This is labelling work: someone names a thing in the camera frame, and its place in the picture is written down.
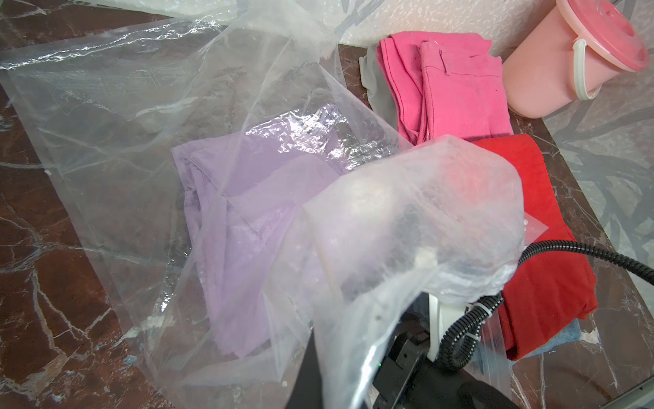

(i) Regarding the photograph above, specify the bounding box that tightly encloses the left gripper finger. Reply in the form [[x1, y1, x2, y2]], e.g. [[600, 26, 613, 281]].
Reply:
[[285, 332, 324, 409]]

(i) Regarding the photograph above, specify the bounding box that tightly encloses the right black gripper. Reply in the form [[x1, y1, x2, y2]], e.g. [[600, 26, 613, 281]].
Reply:
[[372, 327, 516, 409]]

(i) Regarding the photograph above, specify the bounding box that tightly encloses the red garment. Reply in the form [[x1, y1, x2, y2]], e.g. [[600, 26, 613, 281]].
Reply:
[[475, 135, 598, 361]]

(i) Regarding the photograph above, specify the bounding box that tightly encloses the lilac garment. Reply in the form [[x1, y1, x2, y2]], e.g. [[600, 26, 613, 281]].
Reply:
[[170, 109, 389, 359]]

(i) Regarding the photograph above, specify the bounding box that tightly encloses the clear plastic vacuum bag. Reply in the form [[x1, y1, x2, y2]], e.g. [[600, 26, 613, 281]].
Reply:
[[1, 1, 544, 408]]

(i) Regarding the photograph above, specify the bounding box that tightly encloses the pink garment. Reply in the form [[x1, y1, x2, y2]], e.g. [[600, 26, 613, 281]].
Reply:
[[376, 32, 513, 145]]

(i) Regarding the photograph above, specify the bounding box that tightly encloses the grey white garment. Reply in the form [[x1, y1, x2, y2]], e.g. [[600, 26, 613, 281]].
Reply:
[[359, 44, 398, 130]]

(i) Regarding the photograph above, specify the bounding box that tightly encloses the blue towel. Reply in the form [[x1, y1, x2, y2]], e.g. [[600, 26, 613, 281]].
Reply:
[[526, 319, 582, 358]]

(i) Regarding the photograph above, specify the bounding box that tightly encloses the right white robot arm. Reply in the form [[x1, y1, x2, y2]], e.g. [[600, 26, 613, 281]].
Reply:
[[372, 295, 515, 408]]

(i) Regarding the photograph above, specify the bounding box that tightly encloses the pink lidded bucket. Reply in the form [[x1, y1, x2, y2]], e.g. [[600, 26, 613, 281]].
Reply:
[[502, 0, 650, 119]]

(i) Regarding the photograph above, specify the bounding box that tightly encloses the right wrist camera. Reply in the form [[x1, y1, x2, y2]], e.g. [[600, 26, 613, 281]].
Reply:
[[427, 294, 468, 362]]

